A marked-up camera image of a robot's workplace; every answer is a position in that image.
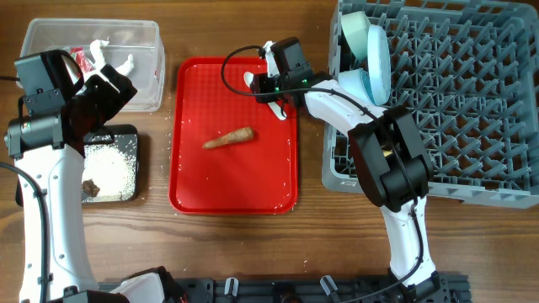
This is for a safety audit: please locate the dark brown food scrap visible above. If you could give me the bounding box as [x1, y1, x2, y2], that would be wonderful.
[82, 179, 100, 198]

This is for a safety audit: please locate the small light blue bowl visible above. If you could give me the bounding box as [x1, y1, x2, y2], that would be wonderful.
[338, 68, 375, 105]

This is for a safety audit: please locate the green bowl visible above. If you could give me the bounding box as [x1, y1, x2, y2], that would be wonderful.
[341, 11, 371, 61]

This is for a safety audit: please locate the black waste tray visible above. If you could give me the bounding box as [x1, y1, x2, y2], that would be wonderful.
[85, 125, 139, 201]

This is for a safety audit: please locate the red plastic tray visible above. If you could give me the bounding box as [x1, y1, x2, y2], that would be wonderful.
[168, 56, 298, 215]

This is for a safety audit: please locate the clear plastic storage box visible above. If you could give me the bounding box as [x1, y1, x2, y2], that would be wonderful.
[20, 19, 165, 112]

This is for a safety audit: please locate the pile of rice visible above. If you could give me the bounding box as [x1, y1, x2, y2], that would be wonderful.
[82, 145, 137, 203]

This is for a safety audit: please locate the white plastic spoon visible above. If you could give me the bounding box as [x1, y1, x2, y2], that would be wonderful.
[243, 72, 287, 120]

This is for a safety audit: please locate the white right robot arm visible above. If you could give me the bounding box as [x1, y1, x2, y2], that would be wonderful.
[243, 72, 441, 302]

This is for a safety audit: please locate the white tissue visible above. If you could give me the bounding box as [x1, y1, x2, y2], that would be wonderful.
[83, 40, 136, 81]

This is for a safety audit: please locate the light blue plate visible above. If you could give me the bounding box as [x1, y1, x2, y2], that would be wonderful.
[367, 25, 391, 106]

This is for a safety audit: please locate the carrot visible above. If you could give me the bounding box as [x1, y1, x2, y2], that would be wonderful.
[202, 127, 255, 149]

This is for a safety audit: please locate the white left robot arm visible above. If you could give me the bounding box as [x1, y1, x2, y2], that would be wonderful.
[1, 50, 183, 302]

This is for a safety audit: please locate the grey-blue dishwasher rack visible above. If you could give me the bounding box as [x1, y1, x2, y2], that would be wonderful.
[328, 0, 538, 209]

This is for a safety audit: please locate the red snack wrapper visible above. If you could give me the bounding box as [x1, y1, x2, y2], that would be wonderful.
[67, 47, 95, 83]

